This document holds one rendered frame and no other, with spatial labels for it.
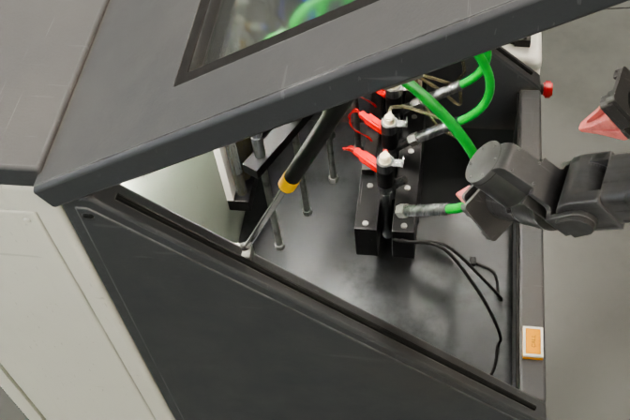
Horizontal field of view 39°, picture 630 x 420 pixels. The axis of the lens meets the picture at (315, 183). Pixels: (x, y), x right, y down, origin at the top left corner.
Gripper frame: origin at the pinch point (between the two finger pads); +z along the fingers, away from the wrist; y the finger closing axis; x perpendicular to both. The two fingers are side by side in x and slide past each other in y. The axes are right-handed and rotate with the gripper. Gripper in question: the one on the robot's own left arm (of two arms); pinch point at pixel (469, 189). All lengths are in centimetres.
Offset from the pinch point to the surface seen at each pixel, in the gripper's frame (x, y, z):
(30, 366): -18, 61, 32
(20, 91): -49, 34, -1
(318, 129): -28.9, 17.0, -27.3
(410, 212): 0.5, 5.6, 10.4
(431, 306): 23.8, 8.8, 28.9
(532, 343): 27.6, 6.0, 5.4
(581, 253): 88, -49, 103
